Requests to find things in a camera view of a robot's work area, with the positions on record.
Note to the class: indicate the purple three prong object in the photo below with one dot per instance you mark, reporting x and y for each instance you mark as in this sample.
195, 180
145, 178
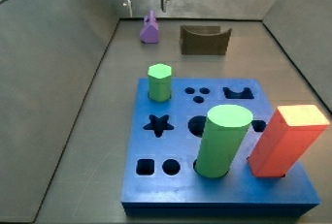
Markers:
151, 31

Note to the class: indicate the black curved fixture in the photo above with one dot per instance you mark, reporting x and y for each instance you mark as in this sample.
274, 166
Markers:
204, 40

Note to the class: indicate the blue shape sorting board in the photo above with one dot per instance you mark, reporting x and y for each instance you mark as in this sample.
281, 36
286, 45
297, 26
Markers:
173, 178

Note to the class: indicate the short green hexagon peg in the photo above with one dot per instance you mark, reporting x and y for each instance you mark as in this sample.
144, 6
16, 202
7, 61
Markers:
160, 82

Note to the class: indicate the tall green cylinder peg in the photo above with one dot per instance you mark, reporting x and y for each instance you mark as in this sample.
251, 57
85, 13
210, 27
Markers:
224, 132

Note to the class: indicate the red square peg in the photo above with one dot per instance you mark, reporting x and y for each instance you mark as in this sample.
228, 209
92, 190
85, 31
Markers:
295, 127

